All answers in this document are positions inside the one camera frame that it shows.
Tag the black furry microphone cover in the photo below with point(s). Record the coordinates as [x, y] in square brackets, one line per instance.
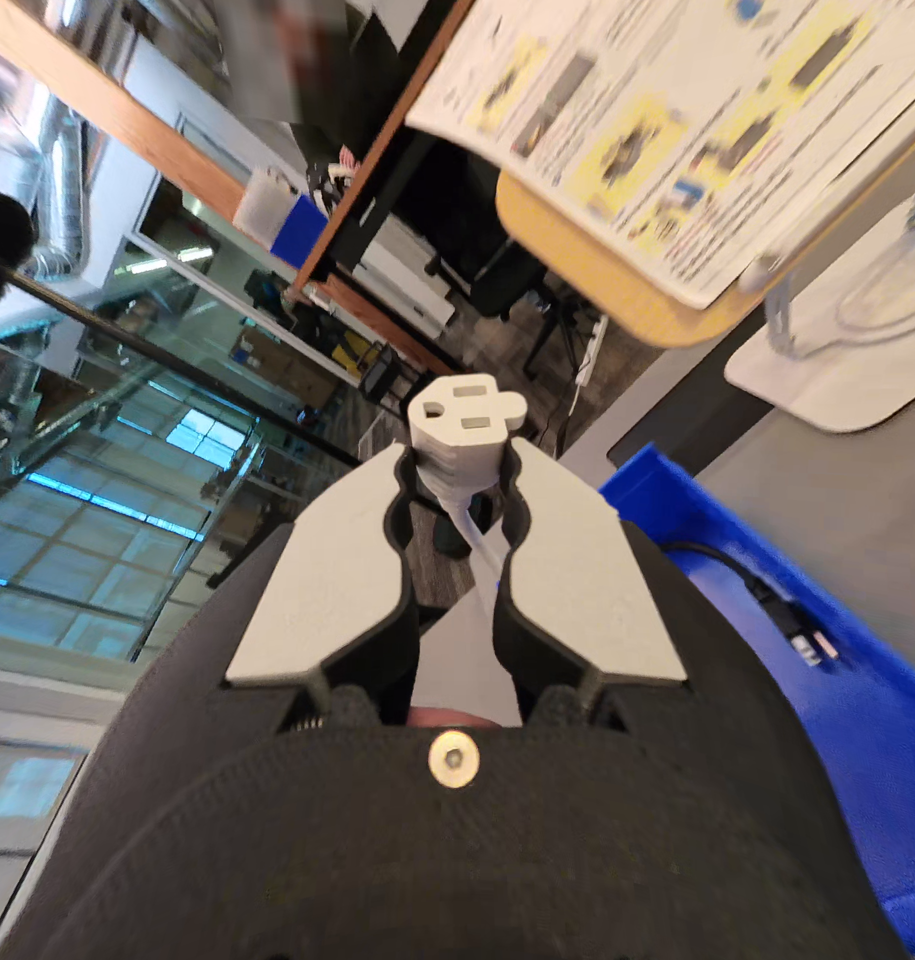
[0, 240]

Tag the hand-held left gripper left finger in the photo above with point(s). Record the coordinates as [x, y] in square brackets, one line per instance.
[322, 600]

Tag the white floor power strip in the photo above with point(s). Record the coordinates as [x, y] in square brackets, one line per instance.
[592, 349]

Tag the black power plug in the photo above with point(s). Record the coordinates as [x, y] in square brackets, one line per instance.
[791, 619]

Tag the blue plastic bin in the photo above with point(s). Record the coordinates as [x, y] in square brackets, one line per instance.
[840, 712]

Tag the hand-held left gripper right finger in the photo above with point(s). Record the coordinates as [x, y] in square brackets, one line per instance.
[592, 600]

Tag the black office chair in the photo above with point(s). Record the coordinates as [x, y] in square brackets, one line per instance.
[502, 277]

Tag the printed instruction sheet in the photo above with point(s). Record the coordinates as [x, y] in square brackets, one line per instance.
[652, 112]

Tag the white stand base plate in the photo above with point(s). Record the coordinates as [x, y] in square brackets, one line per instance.
[840, 390]

